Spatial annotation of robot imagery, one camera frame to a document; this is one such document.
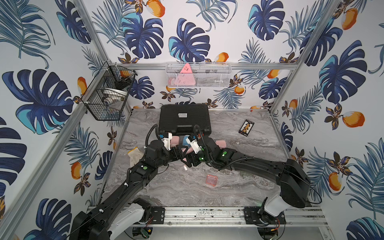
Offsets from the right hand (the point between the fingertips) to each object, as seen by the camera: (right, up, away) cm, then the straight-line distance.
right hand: (186, 155), depth 79 cm
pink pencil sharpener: (+22, +4, +16) cm, 27 cm away
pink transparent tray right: (+14, -16, +7) cm, 22 cm away
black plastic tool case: (-5, +21, +29) cm, 36 cm away
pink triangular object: (-1, +45, +11) cm, 46 cm away
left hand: (0, +5, -4) cm, 6 cm away
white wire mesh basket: (+6, +47, +14) cm, 49 cm away
